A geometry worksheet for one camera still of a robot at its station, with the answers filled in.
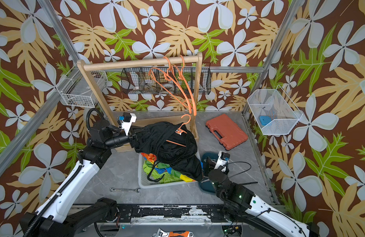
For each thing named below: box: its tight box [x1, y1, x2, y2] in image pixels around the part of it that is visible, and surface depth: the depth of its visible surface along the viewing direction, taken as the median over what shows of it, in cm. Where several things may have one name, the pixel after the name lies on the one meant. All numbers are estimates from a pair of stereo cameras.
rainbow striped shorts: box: [140, 152, 196, 183], surface depth 81 cm
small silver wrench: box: [109, 187, 141, 194], surface depth 84 cm
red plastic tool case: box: [205, 114, 249, 151], surface depth 104 cm
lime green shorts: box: [142, 160, 183, 184], surface depth 83 cm
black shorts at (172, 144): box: [134, 121, 203, 182], surface depth 77 cm
